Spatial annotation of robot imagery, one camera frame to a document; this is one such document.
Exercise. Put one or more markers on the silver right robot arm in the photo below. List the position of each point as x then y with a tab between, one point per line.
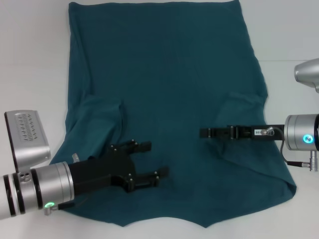
301	132

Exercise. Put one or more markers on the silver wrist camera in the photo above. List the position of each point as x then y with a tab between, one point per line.
307	73
27	139

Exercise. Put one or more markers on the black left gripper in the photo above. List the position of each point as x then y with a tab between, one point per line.
104	171

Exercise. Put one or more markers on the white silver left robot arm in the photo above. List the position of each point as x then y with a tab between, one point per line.
37	189

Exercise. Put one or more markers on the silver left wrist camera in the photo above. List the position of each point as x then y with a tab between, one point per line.
27	139

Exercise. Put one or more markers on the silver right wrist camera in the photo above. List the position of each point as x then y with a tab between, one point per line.
307	73

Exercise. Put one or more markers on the dark teal shirt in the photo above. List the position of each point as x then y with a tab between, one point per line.
174	74

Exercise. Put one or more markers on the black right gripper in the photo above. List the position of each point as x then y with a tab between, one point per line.
249	133

